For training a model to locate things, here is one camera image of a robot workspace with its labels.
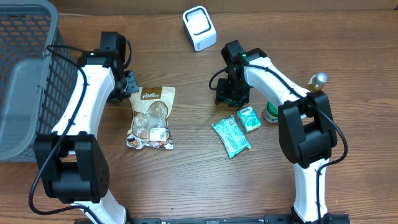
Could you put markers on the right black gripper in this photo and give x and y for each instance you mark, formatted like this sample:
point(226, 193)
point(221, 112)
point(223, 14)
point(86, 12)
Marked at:
point(230, 93)

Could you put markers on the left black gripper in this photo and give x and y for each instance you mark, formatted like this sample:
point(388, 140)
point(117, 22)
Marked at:
point(134, 88)

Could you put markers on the small teal tissue pack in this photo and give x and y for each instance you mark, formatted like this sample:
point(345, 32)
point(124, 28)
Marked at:
point(248, 119)

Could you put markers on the brown nut pouch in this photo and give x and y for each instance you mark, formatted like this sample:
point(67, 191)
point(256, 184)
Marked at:
point(151, 109)

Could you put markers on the green lid jar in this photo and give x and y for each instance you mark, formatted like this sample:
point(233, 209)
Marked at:
point(270, 113)

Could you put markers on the mint green snack packet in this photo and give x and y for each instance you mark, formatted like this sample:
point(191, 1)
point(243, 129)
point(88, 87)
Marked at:
point(231, 135)

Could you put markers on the yellow drink bottle silver cap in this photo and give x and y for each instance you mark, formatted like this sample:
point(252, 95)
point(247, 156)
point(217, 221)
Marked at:
point(317, 82)

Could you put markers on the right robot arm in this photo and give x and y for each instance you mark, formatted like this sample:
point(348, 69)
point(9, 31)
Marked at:
point(306, 129)

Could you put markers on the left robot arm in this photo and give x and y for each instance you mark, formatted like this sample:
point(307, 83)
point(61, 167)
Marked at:
point(73, 172)

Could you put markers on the white barcode scanner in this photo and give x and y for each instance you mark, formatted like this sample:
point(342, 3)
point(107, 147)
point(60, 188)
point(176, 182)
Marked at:
point(199, 28)

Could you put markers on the grey plastic shopping basket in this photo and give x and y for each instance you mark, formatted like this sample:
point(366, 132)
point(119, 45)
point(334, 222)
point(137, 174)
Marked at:
point(36, 81)

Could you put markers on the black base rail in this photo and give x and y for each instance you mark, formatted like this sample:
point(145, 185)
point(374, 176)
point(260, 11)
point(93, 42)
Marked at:
point(267, 219)

